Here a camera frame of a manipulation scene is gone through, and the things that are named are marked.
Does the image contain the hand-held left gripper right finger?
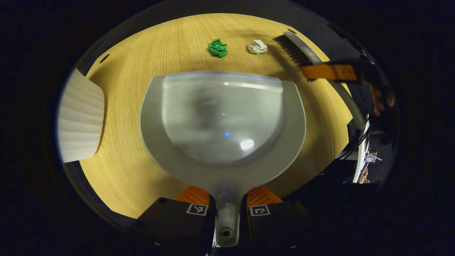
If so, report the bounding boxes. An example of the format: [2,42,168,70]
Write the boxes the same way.
[245,185,313,255]

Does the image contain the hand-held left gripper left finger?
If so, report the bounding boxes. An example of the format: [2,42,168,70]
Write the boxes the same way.
[128,186,216,256]

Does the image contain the small grey broom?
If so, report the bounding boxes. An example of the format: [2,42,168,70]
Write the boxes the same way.
[273,31,367,131]

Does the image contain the white paper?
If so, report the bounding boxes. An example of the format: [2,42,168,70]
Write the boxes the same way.
[247,39,268,55]

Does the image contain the green paper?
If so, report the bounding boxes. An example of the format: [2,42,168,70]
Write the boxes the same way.
[208,38,229,58]

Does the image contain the grey plastic dustpan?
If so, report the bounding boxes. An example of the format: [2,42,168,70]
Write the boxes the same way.
[139,71,307,247]

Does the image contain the white ribbed garbage bin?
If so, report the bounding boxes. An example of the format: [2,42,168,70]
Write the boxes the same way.
[57,68,106,164]

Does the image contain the wooden desktop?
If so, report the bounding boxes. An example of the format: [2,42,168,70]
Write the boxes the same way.
[79,13,352,219]

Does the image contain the white panel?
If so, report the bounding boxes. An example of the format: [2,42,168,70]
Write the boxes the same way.
[352,121,371,183]

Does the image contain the black cables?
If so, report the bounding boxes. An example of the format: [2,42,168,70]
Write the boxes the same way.
[338,130,372,160]

